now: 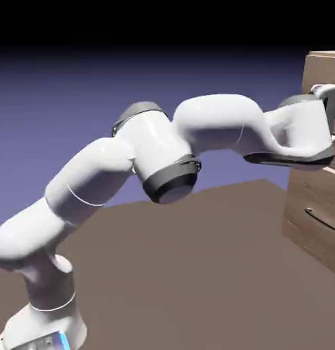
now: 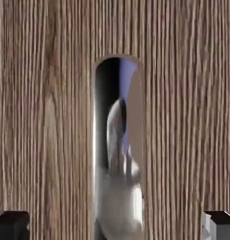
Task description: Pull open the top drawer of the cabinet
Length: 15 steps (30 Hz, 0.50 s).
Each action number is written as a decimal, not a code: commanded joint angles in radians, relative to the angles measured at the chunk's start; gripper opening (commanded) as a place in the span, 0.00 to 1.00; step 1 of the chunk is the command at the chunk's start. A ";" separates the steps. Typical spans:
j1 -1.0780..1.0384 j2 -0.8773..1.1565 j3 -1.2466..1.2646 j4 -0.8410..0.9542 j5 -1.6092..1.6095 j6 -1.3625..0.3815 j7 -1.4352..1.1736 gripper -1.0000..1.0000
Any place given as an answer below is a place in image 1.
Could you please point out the brown wooden cabinet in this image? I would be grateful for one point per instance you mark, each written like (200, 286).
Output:
(327, 53)

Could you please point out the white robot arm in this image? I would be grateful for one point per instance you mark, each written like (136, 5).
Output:
(156, 142)

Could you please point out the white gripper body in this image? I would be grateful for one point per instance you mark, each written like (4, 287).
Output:
(331, 109)

